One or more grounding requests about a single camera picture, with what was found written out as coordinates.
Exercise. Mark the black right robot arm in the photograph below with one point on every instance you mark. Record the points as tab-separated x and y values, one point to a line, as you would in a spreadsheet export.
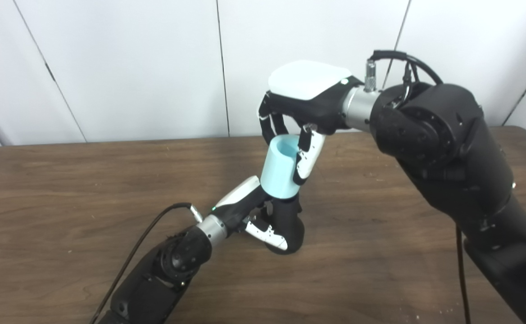
461	157

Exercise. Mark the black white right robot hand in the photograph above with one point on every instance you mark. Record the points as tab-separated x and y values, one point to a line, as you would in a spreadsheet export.
308	90

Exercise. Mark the dark wall panel seam clip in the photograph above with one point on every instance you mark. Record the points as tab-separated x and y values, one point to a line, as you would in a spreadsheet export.
50	72

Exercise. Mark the black funnel-shaped nozzle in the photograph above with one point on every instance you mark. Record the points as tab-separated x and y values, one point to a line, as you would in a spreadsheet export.
290	225

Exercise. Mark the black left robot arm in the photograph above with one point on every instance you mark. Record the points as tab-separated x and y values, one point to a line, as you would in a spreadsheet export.
164	279

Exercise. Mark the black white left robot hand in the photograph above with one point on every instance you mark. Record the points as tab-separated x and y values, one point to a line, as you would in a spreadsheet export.
240	202

